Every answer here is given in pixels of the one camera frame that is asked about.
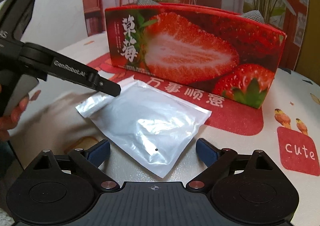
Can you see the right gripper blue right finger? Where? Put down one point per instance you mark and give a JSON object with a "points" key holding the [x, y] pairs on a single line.
{"points": [[206, 152]]}

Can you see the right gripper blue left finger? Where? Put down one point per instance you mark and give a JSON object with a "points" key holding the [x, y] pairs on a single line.
{"points": [[99, 153]]}

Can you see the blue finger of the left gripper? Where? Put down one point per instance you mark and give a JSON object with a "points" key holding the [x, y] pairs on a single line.
{"points": [[106, 86]]}

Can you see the clear white plastic bag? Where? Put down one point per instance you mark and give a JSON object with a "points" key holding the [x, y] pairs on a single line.
{"points": [[152, 126]]}

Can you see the person's left hand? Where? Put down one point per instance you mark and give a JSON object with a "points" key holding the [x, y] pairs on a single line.
{"points": [[10, 122]]}

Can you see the white cartoon tablecloth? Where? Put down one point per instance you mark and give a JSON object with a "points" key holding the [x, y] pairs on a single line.
{"points": [[286, 127]]}

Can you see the red strawberry cardboard box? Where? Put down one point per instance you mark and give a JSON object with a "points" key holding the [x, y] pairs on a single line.
{"points": [[225, 54]]}

